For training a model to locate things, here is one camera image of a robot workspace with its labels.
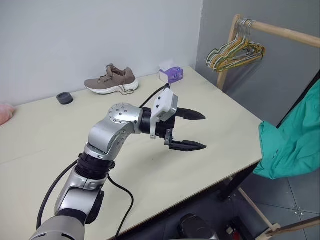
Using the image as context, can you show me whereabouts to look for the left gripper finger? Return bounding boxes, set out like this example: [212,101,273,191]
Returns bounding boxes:
[169,139,208,153]
[175,107,207,122]

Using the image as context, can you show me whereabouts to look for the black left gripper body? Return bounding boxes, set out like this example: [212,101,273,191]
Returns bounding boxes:
[154,114,177,150]

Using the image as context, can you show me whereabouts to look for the green shorts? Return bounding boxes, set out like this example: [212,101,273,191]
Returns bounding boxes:
[252,81,320,181]

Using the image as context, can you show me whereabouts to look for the purple tissue box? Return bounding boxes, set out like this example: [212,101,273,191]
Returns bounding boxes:
[158,59,185,84]

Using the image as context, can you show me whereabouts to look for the black metal table leg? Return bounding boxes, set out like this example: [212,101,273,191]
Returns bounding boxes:
[216,159,262,202]

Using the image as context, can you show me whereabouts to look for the brown sneaker with white sole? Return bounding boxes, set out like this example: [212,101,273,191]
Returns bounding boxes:
[83,63,140,97]

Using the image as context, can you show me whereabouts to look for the dark rounded shape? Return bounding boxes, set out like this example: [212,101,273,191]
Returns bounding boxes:
[178,212,219,240]

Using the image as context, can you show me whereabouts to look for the black round container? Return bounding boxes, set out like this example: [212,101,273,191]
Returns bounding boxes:
[56,91,75,106]

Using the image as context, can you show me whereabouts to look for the wooden clothes rack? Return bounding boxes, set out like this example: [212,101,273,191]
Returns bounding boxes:
[216,14,320,239]

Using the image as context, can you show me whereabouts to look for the pink plush slipper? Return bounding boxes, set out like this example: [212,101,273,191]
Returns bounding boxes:
[0,103,16,127]

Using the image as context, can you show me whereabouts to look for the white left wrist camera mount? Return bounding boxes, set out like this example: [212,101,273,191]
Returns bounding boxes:
[149,87,180,140]

